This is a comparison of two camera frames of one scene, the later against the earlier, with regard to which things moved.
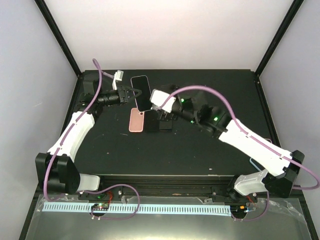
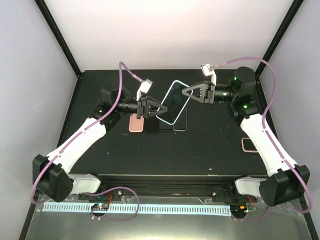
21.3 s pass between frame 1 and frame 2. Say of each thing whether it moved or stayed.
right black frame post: stayed
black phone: stayed
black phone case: stayed
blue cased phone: moved
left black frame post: stayed
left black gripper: moved
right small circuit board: stayed
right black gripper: moved
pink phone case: stayed
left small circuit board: stayed
